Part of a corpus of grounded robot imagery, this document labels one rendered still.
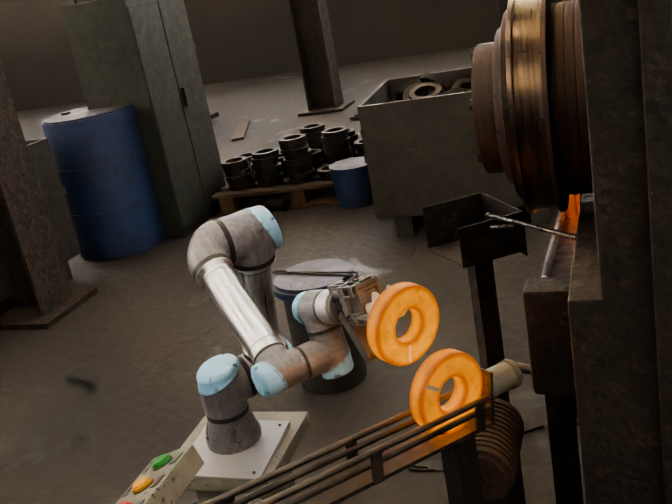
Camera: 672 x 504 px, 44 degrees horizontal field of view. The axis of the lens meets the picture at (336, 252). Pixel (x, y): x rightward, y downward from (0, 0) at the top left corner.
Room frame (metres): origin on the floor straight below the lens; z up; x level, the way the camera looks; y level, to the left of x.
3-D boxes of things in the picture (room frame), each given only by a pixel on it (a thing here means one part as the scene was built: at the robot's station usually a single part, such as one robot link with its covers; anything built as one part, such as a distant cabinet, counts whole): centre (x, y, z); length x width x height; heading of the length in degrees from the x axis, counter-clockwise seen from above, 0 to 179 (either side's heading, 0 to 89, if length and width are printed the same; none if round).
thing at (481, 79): (1.77, -0.39, 1.11); 0.28 x 0.06 x 0.28; 158
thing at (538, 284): (1.51, -0.41, 0.68); 0.11 x 0.08 x 0.24; 68
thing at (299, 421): (1.97, 0.37, 0.28); 0.32 x 0.32 x 0.04; 70
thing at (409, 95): (4.55, -0.86, 0.39); 1.03 x 0.83 x 0.79; 72
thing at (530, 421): (2.32, -0.41, 0.36); 0.26 x 0.20 x 0.72; 13
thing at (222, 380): (1.97, 0.36, 0.48); 0.13 x 0.12 x 0.14; 117
